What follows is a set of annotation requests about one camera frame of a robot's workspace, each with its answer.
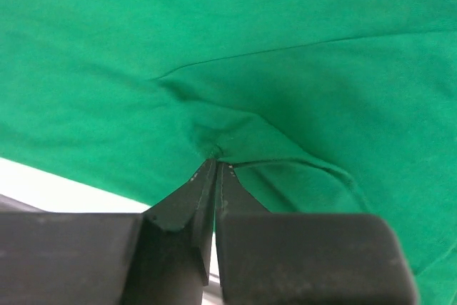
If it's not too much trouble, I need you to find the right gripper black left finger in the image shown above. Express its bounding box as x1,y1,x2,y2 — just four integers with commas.
144,159,216,286

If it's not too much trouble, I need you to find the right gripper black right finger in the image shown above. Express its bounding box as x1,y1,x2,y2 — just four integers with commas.
215,163,275,287

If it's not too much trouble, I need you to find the green t shirt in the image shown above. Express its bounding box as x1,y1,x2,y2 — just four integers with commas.
1,0,456,304

